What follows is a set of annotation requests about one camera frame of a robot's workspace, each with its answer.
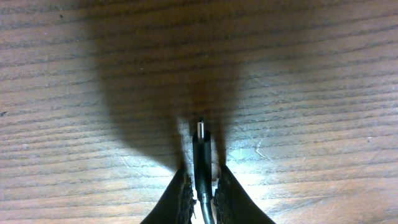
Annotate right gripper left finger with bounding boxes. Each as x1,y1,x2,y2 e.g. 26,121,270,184
141,169,196,224

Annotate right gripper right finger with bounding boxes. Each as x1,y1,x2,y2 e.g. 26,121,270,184
214,166,275,224

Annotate black charger cable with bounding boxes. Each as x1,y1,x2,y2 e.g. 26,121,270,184
192,118,216,224

